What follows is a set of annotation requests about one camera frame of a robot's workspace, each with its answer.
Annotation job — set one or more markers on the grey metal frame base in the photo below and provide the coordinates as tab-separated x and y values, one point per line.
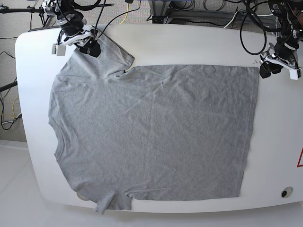
165	11

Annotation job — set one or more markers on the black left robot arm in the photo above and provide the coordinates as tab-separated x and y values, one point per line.
290	16

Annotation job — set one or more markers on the black tripod stand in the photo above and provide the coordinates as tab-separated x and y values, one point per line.
30	10

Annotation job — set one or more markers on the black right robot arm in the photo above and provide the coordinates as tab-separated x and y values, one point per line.
74	28

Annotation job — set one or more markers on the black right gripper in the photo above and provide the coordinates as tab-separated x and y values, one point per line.
76	27

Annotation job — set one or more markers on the black table cable grommet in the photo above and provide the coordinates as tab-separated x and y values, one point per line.
287	192

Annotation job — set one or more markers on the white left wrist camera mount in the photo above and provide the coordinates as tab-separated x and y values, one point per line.
270	56

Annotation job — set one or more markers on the beige table grommet cap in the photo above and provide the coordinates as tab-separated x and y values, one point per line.
81	197

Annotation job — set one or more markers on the grey T-shirt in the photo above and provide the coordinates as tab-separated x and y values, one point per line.
158	133

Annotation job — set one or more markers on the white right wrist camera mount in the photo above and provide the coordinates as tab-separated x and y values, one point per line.
83	40

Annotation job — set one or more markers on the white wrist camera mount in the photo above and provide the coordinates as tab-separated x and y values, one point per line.
270	56
83	40

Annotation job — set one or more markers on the red triangle sticker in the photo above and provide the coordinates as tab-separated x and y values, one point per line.
300	161

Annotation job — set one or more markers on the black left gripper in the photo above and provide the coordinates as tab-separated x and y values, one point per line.
285	50

